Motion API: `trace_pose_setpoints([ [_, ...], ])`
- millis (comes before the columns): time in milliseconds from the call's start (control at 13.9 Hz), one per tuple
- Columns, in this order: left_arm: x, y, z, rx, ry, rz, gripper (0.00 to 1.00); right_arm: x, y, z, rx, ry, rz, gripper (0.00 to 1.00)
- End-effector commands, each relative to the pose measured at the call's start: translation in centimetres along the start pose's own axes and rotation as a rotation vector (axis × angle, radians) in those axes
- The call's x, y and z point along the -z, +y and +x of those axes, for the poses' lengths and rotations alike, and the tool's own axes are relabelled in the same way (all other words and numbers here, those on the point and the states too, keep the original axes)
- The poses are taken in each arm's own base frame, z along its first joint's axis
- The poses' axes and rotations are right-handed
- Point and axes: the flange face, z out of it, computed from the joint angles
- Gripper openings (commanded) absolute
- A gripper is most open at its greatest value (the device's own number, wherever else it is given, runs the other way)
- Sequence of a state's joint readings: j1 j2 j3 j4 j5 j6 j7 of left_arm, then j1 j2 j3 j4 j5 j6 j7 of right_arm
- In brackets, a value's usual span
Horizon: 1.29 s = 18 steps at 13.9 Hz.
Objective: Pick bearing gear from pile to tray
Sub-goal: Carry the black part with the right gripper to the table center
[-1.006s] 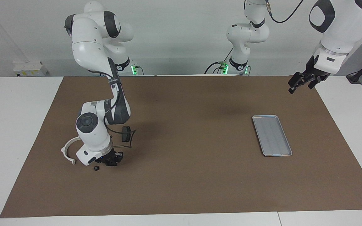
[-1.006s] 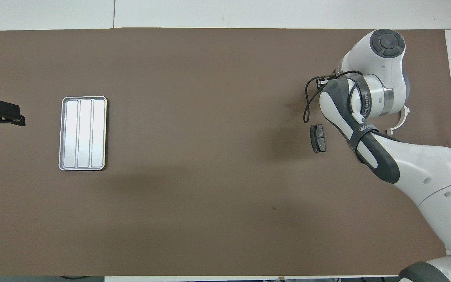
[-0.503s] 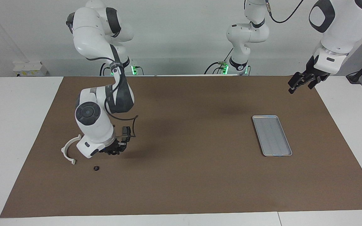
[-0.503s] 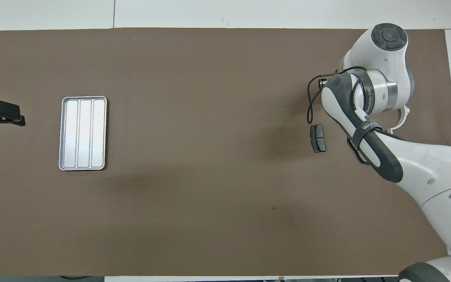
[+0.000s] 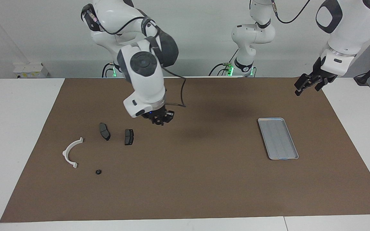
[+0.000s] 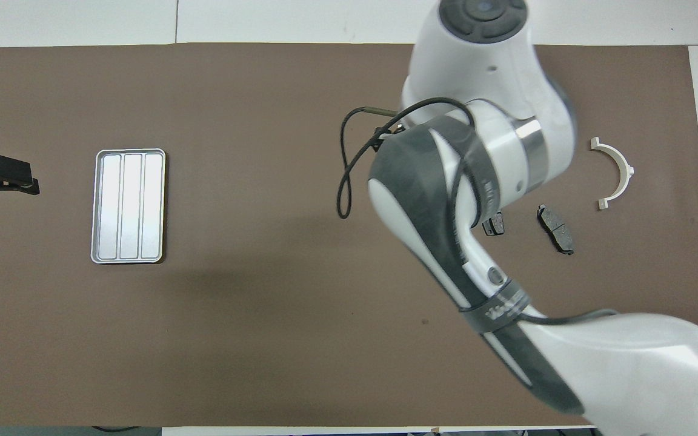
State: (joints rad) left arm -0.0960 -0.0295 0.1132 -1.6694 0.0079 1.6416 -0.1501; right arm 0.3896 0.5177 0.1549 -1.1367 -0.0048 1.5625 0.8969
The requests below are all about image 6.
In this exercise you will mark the silver metal tray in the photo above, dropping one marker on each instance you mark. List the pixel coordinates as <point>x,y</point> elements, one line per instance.
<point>128,206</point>

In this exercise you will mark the long grey brake pad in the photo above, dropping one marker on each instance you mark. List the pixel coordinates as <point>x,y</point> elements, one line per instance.
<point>555,229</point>

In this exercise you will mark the white semicircular clamp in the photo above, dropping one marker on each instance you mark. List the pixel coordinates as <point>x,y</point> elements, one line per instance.
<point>609,150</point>

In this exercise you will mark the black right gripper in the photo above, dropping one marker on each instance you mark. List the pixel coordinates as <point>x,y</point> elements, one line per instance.
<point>382,138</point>

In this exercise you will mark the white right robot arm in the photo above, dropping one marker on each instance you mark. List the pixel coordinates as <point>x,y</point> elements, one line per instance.
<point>506,60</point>

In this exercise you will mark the brown table mat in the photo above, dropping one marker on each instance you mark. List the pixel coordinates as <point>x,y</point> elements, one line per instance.
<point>203,333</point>

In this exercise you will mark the short dark brake pad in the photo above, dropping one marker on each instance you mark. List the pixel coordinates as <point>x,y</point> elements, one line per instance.
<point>497,225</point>

